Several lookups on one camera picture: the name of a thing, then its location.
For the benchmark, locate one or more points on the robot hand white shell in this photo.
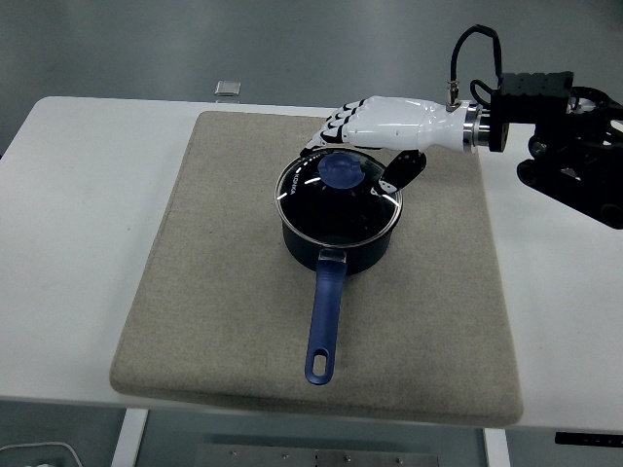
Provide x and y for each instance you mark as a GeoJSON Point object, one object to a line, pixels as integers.
{"type": "Point", "coordinates": [399, 121]}

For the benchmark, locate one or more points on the glass pot lid blue knob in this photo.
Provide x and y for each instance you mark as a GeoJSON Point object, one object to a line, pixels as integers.
{"type": "Point", "coordinates": [338, 170]}

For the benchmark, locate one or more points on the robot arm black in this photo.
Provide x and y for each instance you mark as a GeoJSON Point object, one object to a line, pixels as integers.
{"type": "Point", "coordinates": [574, 160]}

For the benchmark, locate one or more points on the small silver floor plate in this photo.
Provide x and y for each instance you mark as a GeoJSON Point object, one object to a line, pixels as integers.
{"type": "Point", "coordinates": [228, 88]}

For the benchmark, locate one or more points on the beige fabric mat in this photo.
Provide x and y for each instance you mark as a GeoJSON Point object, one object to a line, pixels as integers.
{"type": "Point", "coordinates": [219, 292]}

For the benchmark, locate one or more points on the white table leg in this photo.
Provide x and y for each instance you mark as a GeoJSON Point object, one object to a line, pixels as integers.
{"type": "Point", "coordinates": [127, 440]}
{"type": "Point", "coordinates": [496, 450]}

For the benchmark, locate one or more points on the black bar under table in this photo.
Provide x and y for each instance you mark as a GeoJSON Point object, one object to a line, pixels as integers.
{"type": "Point", "coordinates": [589, 439]}

